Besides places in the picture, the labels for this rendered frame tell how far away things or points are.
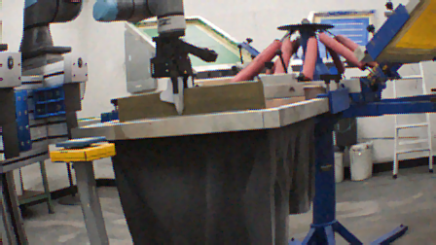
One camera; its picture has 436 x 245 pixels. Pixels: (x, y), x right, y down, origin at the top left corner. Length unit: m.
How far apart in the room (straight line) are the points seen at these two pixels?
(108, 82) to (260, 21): 2.09
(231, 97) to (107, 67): 5.84
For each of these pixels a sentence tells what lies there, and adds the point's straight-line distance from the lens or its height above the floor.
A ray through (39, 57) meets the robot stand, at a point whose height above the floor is 1.23.
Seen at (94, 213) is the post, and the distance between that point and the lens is 1.30.
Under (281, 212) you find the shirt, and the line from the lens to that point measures 1.50.
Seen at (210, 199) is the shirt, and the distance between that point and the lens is 1.45.
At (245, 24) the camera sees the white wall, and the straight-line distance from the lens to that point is 6.37.
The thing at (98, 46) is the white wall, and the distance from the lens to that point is 7.35.
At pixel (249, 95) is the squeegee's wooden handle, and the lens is 1.42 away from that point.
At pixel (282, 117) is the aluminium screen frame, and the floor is 0.97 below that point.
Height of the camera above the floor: 1.04
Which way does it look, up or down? 3 degrees down
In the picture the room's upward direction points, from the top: 6 degrees counter-clockwise
